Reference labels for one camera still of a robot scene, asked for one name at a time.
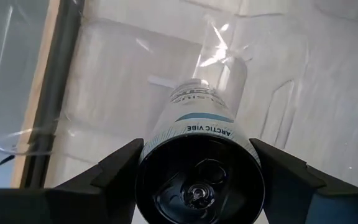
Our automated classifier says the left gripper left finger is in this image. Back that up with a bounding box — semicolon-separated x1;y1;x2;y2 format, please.
0;138;145;224

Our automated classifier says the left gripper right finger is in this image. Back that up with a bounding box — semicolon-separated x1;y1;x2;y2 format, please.
249;138;358;224

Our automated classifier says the white blue-band soda can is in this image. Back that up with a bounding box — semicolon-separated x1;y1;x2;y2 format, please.
134;78;266;224

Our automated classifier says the clear plastic bin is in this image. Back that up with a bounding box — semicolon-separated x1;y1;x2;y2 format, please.
0;12;313;162

